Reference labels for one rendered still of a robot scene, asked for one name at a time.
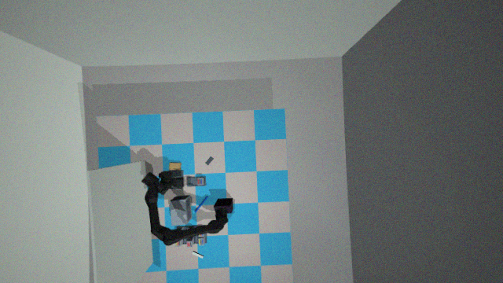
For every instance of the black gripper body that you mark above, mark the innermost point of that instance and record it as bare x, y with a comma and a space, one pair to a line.
176, 181

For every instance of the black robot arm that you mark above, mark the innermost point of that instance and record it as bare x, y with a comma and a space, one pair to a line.
165, 234

